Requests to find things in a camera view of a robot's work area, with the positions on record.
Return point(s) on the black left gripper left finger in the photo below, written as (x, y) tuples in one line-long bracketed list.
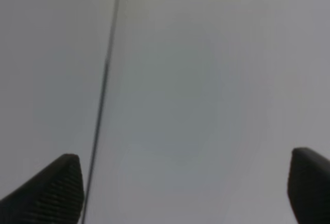
[(54, 195)]

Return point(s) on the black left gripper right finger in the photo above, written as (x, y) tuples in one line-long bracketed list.
[(308, 186)]

